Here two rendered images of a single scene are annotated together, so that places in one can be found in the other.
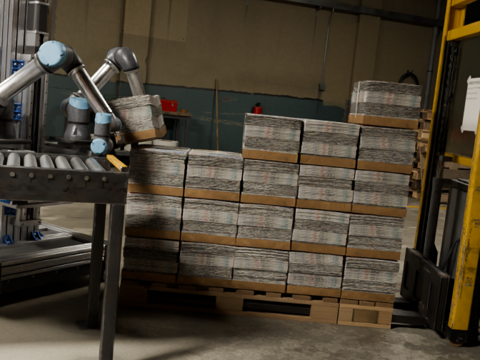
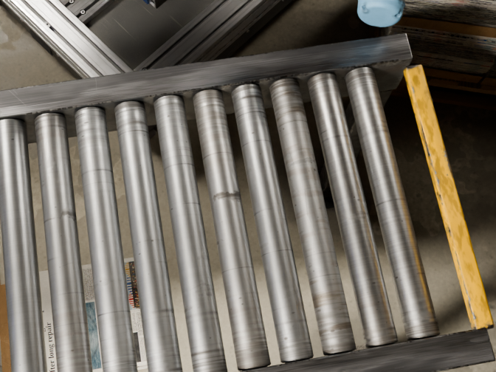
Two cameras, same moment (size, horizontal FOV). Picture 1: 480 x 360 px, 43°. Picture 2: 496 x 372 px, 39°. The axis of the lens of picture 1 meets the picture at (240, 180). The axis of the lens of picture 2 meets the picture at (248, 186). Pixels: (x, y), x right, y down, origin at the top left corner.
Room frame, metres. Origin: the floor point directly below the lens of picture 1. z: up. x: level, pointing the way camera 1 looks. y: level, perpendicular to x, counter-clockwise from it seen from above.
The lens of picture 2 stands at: (2.19, 0.80, 1.84)
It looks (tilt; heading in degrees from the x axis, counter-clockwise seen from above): 72 degrees down; 4
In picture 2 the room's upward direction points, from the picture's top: 6 degrees clockwise
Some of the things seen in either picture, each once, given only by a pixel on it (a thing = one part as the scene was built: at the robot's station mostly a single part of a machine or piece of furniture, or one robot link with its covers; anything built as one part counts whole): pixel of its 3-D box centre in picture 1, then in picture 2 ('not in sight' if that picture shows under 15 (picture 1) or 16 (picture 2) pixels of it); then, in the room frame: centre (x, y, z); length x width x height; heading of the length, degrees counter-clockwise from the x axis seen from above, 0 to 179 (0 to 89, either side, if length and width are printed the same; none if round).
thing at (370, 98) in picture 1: (371, 201); not in sight; (3.35, -0.73, 0.65); 0.39 x 0.30 x 1.29; 2
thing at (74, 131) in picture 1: (78, 130); not in sight; (3.49, 0.94, 0.87); 0.15 x 0.15 x 0.10
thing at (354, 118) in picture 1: (370, 204); not in sight; (3.35, -0.73, 0.63); 0.38 x 0.29 x 0.97; 2
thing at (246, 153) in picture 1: (268, 153); not in sight; (3.33, -0.14, 0.86); 0.38 x 0.29 x 0.04; 0
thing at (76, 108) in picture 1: (78, 109); not in sight; (3.50, 0.95, 0.98); 0.13 x 0.12 x 0.14; 32
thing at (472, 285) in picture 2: (116, 162); (446, 190); (2.57, 0.52, 0.81); 0.43 x 0.03 x 0.02; 20
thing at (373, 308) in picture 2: (80, 168); (350, 204); (2.53, 0.66, 0.77); 0.47 x 0.05 x 0.05; 20
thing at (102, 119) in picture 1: (103, 124); not in sight; (2.90, 0.66, 0.94); 0.11 x 0.08 x 0.11; 173
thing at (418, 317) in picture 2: (96, 169); (389, 198); (2.55, 0.60, 0.77); 0.47 x 0.05 x 0.05; 20
